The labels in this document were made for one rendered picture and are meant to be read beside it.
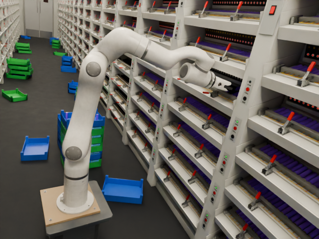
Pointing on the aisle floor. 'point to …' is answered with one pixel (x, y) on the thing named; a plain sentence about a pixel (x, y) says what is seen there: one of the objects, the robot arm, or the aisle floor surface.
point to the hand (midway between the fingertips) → (230, 87)
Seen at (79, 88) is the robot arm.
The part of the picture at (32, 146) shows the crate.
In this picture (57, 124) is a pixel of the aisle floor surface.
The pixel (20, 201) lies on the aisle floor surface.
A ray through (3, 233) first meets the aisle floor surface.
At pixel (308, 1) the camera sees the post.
